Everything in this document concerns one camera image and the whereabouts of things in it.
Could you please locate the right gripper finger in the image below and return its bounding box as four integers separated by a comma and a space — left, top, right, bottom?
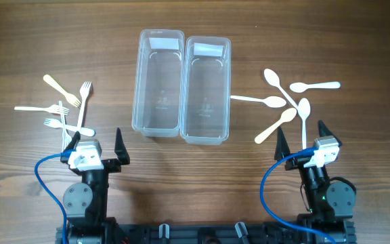
318, 120, 343, 147
274, 127, 290, 161

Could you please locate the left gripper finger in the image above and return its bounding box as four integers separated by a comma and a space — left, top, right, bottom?
114, 127, 130, 165
67, 131, 81, 151

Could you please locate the clear plastic fork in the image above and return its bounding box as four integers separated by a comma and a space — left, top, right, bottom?
60, 114, 72, 151

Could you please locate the white spoon vertical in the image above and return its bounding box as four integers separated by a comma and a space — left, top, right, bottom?
297, 98, 311, 149

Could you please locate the white fork pointing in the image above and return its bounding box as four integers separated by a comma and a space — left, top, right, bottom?
14, 104, 70, 115

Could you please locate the yellow plastic spoon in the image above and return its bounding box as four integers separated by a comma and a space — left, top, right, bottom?
254, 108, 297, 144

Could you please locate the white fork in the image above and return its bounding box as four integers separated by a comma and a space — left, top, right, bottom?
77, 81, 92, 131

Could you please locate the white spoon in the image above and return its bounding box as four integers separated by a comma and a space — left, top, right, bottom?
230, 96, 286, 108
290, 81, 341, 93
263, 68, 298, 108

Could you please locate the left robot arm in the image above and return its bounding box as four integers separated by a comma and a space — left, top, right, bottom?
60, 129, 130, 227

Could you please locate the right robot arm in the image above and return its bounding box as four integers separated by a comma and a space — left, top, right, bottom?
284, 120, 357, 223

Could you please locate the left clear plastic container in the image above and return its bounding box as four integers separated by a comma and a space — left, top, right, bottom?
132, 29, 185, 138

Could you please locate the clear plastic container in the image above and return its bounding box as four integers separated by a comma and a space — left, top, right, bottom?
180, 36, 232, 145
132, 29, 185, 138

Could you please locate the right clear plastic container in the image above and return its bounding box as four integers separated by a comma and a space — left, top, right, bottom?
180, 36, 232, 145

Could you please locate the light blue plastic fork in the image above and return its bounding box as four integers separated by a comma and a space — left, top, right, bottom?
43, 119, 95, 137

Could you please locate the yellow plastic fork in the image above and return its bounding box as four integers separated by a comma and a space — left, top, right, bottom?
43, 75, 81, 108

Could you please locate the left blue cable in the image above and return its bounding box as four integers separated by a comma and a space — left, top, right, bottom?
34, 151, 77, 244

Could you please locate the blue cable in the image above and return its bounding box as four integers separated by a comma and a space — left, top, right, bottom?
259, 146, 337, 244
34, 151, 77, 244

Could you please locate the right blue cable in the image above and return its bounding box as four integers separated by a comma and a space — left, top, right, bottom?
259, 146, 337, 244

